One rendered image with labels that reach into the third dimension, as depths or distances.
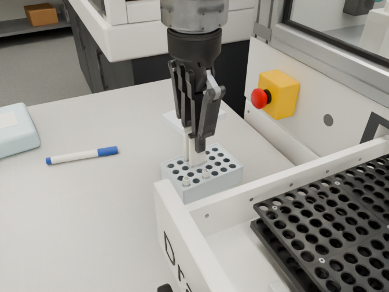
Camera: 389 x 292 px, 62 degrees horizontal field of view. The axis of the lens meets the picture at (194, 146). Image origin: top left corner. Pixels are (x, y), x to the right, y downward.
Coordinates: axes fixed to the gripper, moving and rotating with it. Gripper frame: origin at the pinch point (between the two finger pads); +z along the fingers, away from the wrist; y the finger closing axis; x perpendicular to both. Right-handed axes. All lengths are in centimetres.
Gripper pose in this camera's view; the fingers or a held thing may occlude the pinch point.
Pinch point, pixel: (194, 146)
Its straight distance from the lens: 55.7
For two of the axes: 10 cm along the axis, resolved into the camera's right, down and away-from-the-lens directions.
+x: 8.6, -3.0, 4.1
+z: 0.0, 8.0, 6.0
